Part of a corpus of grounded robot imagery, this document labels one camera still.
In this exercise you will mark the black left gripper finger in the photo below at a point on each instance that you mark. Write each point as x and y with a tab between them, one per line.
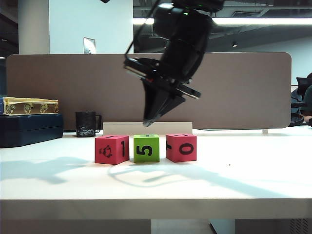
105	1

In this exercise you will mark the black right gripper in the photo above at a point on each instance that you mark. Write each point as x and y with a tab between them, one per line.
170	85

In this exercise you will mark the green block with 5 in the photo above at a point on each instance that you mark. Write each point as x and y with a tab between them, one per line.
146	149

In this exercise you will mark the pink block with 0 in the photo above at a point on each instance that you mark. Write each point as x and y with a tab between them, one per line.
181	148

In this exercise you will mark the pink block with 1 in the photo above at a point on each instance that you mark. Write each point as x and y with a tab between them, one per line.
109	151

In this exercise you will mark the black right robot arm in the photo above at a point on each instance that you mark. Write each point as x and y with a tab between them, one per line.
185	36

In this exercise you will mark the black mug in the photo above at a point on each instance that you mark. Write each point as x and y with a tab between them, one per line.
85	124

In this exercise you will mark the brown desk divider panel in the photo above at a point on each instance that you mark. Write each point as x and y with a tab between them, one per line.
73	85

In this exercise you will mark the small black ceiling lamp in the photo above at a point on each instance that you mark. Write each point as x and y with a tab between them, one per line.
234	44

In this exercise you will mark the yellow patterned box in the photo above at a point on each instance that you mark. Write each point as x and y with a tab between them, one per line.
29	107

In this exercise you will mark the long ceiling light strip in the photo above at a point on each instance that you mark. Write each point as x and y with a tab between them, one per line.
268	21

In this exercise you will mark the dark blue case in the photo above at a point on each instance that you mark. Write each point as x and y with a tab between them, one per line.
29	129

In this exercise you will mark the seated person in background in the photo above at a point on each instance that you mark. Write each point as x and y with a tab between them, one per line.
297	100

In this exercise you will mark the black office chair headrest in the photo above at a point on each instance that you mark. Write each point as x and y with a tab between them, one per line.
302	84

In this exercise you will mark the grey vented under-desk panel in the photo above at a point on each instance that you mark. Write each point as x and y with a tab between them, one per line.
273	226

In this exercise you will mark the silver wall plaque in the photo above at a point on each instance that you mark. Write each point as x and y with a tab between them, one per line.
89	45

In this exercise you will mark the white divider foot bracket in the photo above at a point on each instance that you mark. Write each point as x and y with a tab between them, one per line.
265	131

